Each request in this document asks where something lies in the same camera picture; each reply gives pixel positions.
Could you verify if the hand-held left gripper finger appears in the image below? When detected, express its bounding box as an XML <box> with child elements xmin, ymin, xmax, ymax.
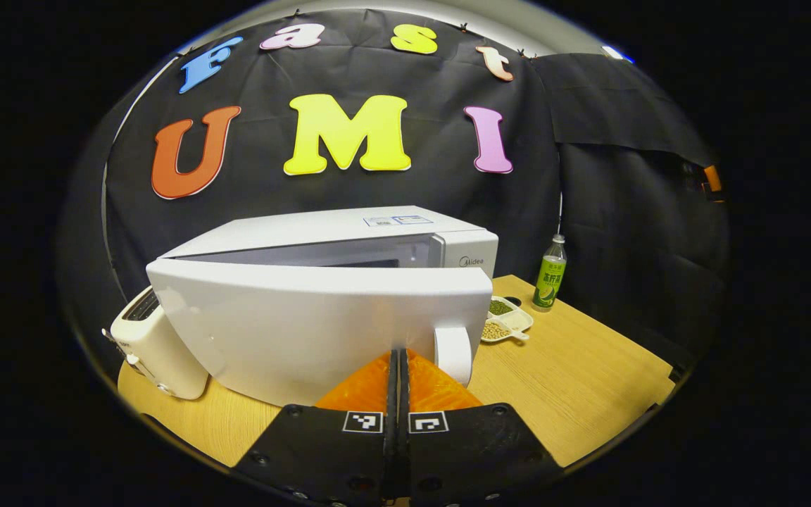
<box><xmin>233</xmin><ymin>349</ymin><xmax>401</xmax><ymax>507</ymax></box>
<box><xmin>400</xmin><ymin>349</ymin><xmax>565</xmax><ymax>507</ymax></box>

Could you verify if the white microwave oven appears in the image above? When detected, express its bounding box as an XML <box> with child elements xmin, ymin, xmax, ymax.
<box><xmin>145</xmin><ymin>206</ymin><xmax>500</xmax><ymax>408</ymax></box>

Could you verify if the black backdrop cloth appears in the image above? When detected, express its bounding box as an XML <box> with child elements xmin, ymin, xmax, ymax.
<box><xmin>57</xmin><ymin>8</ymin><xmax>730</xmax><ymax>367</ymax></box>

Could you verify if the white divided dish of beans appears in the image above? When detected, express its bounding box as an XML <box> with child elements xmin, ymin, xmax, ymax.
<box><xmin>479</xmin><ymin>296</ymin><xmax>534</xmax><ymax>344</ymax></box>

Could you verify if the green drink bottle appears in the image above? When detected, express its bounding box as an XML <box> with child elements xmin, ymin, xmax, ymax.
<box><xmin>532</xmin><ymin>234</ymin><xmax>568</xmax><ymax>313</ymax></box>

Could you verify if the white toaster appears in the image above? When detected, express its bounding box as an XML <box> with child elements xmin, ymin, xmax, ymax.
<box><xmin>101</xmin><ymin>285</ymin><xmax>209</xmax><ymax>401</ymax></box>

